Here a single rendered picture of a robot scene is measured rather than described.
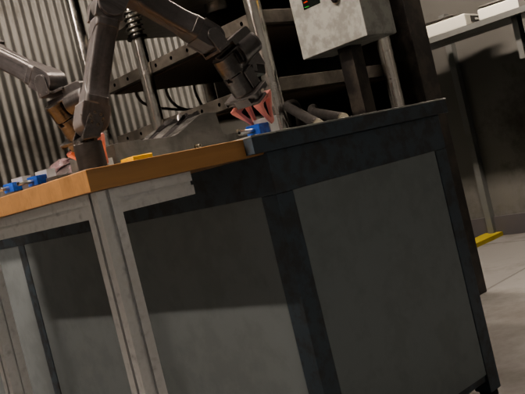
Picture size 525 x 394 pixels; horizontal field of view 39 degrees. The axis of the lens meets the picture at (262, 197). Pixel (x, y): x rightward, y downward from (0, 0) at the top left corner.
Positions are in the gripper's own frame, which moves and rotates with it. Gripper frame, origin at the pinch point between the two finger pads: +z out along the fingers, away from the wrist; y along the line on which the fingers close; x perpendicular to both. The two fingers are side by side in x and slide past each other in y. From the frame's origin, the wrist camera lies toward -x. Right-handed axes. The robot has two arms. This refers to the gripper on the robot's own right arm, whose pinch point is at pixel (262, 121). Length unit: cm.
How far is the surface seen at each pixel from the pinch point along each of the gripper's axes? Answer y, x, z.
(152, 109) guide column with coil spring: 113, -78, 17
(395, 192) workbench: -25.9, 2.7, 26.8
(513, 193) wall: 50, -224, 198
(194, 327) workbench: 21, 40, 30
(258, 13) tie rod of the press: 38, -75, -5
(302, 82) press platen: 40, -80, 27
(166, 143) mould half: 36.9, -2.8, -0.8
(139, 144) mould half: 38.4, 4.1, -6.0
